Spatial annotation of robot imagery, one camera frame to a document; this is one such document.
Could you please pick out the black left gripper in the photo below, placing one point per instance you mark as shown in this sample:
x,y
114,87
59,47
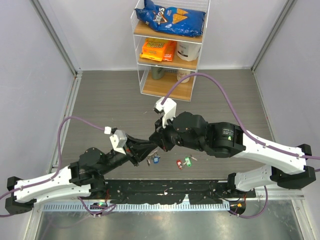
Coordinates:
x,y
139,151

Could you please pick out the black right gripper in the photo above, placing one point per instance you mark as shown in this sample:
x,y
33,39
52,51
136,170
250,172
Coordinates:
x,y
160,136

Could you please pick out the large metal keyring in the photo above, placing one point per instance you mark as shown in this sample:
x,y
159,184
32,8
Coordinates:
x,y
149,158

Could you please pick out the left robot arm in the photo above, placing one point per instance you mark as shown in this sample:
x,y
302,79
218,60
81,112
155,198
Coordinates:
x,y
83,178

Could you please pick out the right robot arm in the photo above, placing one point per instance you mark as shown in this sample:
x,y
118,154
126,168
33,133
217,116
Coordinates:
x,y
282,165

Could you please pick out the white paper cup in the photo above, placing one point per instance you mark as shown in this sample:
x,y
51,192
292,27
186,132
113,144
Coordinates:
x,y
181,73

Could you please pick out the orange snack box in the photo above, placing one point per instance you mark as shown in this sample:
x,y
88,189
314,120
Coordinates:
x,y
160,50

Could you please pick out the white pouch bag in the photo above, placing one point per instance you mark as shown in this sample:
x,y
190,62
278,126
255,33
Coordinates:
x,y
188,51

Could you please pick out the blue Doritos chip bag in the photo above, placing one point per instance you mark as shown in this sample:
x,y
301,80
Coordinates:
x,y
172,20

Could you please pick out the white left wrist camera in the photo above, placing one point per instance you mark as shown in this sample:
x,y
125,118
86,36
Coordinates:
x,y
118,139

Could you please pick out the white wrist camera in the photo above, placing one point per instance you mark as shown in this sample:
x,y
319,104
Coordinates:
x,y
118,139
166,107

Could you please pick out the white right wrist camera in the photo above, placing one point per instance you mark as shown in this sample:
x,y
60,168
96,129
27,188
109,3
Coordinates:
x,y
166,107

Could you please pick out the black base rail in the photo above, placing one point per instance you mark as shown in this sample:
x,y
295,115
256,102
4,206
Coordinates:
x,y
174,191

